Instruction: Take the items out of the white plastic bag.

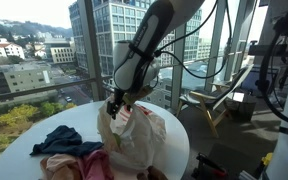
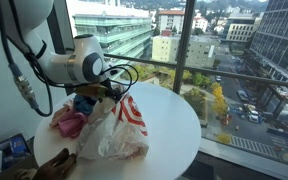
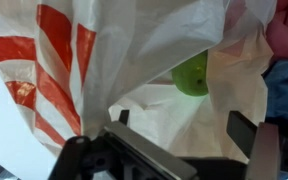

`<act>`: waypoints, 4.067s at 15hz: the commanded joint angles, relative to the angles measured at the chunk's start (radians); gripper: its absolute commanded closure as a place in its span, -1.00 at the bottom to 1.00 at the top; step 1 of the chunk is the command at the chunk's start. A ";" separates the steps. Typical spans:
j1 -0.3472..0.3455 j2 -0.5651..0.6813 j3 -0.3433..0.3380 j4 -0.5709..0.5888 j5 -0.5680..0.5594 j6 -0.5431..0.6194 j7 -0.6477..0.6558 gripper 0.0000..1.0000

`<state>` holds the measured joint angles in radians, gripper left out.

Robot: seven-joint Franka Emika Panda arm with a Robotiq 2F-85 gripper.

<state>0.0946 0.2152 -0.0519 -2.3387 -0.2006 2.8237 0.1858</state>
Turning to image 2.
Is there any grey window sill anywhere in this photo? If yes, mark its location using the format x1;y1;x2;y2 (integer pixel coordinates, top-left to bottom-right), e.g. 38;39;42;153
197;137;288;180

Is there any dark window railing bar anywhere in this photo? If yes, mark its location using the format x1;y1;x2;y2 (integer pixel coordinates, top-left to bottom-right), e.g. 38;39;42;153
103;53;288;90

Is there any brown suede glove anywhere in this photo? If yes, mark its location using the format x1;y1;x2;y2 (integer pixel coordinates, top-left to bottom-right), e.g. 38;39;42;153
15;148;79;180

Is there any dark window side frame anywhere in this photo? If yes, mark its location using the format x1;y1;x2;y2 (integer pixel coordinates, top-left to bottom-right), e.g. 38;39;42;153
46;5;76;97

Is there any brown cardboard box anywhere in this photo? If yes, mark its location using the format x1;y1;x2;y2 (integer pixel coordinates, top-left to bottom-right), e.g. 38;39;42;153
0;155;40;180

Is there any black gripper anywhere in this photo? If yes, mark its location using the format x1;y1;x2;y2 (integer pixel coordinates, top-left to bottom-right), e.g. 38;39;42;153
103;78;124;102

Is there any tan cloth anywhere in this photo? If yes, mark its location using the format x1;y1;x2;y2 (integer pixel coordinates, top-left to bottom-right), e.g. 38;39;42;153
49;99;74;130

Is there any dark window mullion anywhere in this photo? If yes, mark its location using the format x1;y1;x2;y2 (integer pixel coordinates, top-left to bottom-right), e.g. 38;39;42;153
172;0;197;95

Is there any yellowish wrist camera box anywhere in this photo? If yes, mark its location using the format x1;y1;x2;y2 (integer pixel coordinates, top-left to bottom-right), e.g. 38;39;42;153
74;83;109;99

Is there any white plastic bag red print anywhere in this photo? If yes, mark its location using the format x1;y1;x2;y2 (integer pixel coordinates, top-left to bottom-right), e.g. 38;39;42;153
76;89;150;162

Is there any navy blue cloth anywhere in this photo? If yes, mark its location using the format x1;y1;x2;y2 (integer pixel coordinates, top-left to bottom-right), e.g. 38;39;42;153
72;94;99;117

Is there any pink cloth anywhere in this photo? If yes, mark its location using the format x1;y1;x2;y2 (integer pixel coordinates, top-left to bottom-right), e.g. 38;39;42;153
57;108;89;140

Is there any blue box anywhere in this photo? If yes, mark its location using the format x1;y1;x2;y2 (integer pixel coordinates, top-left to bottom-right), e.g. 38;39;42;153
0;133;31;170

